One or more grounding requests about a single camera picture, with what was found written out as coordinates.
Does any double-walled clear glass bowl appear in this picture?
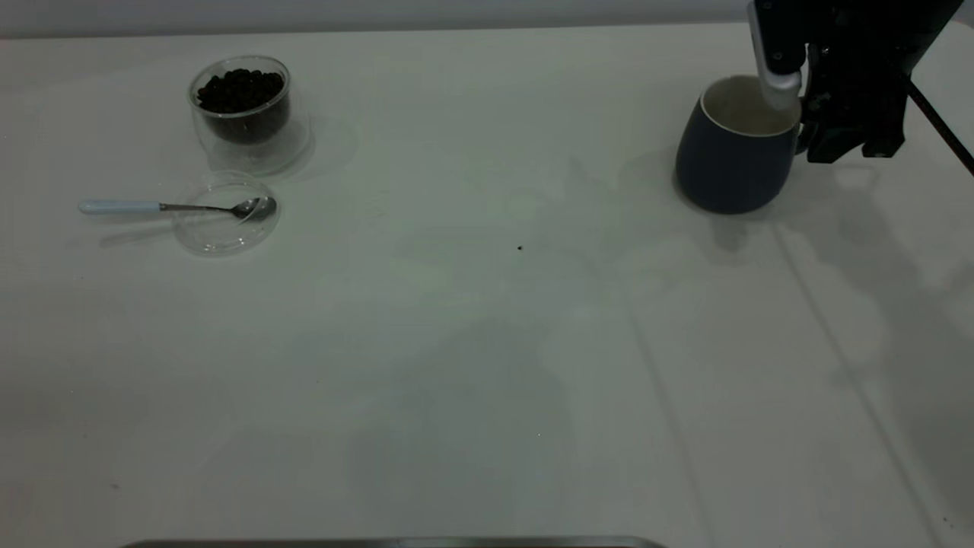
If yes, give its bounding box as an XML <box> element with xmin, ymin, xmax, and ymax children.
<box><xmin>188</xmin><ymin>55</ymin><xmax>311</xmax><ymax>177</ymax></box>

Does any metal spoon light blue handle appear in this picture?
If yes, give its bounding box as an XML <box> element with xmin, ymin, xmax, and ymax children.
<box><xmin>78</xmin><ymin>197</ymin><xmax>276</xmax><ymax>223</ymax></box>

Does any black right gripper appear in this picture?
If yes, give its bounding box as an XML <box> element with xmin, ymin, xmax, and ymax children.
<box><xmin>748</xmin><ymin>0</ymin><xmax>963</xmax><ymax>163</ymax></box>

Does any shallow clear glass dish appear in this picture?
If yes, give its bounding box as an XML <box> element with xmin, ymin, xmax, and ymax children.
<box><xmin>172</xmin><ymin>171</ymin><xmax>282</xmax><ymax>256</ymax></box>

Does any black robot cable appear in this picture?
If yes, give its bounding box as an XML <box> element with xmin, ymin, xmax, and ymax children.
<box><xmin>904</xmin><ymin>76</ymin><xmax>974</xmax><ymax>177</ymax></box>

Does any dark grey ceramic mug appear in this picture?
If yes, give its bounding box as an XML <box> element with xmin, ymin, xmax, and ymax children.
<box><xmin>674</xmin><ymin>75</ymin><xmax>807</xmax><ymax>215</ymax></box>

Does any heap of dark coffee beans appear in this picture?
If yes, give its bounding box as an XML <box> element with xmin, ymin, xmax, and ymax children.
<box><xmin>196</xmin><ymin>68</ymin><xmax>291</xmax><ymax>145</ymax></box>

